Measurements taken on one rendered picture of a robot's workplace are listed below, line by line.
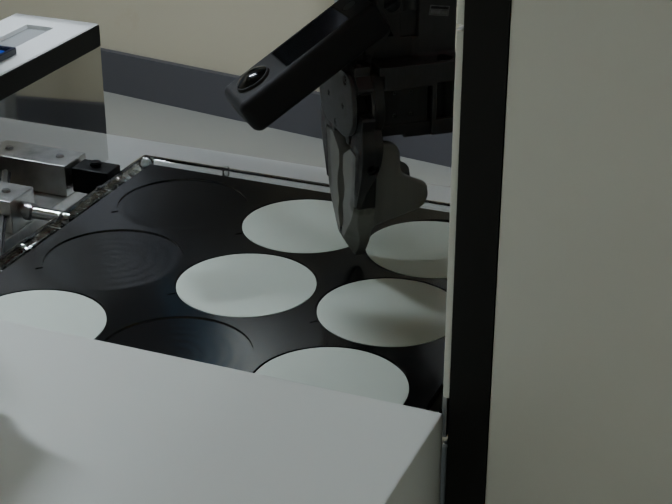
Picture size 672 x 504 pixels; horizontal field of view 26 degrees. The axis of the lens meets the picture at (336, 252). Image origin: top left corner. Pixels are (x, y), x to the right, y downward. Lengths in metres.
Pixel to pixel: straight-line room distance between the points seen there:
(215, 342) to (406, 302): 0.14
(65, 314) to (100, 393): 0.23
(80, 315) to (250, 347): 0.13
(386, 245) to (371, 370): 0.18
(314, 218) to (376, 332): 0.19
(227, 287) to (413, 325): 0.14
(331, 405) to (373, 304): 0.25
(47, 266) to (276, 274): 0.17
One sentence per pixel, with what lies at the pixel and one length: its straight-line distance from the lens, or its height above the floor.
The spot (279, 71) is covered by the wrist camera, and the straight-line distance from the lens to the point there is 0.97.
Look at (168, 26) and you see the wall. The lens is 3.99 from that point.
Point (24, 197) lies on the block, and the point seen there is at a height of 0.90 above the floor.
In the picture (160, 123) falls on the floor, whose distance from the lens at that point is 3.91.
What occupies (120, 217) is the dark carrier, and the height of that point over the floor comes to 0.90.
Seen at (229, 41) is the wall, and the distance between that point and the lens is 3.88.
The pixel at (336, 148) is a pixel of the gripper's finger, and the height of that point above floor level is 0.99.
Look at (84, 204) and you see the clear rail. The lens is 1.17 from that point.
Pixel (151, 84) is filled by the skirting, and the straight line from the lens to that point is 4.06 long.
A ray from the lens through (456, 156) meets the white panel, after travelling 0.69.
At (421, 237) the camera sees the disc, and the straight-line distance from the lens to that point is 1.10.
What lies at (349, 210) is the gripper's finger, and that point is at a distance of 1.02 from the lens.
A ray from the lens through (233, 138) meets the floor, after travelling 3.79.
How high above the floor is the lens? 1.37
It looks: 26 degrees down
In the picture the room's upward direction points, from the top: straight up
